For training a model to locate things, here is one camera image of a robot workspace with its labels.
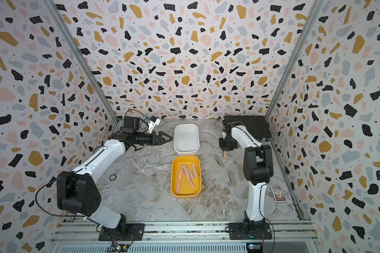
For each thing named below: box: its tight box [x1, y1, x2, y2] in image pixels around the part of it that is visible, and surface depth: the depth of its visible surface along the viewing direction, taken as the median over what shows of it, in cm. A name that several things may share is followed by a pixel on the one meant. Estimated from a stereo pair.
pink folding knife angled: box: [192, 162, 198, 178], surface depth 97 cm
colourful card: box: [270, 185, 288, 203], surface depth 85 cm
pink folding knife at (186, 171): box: [182, 164, 191, 180], surface depth 94 cm
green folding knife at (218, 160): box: [213, 154, 225, 168], surface depth 102 cm
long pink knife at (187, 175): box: [182, 164, 196, 188], surface depth 93 cm
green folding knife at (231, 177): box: [227, 169, 237, 187], surface depth 94 cm
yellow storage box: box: [170, 154, 202, 199], surface depth 92 cm
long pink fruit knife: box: [175, 163, 184, 194], surface depth 93 cm
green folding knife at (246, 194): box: [242, 185, 250, 199], surface depth 88 cm
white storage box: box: [174, 123, 201, 156], surface depth 112 cm
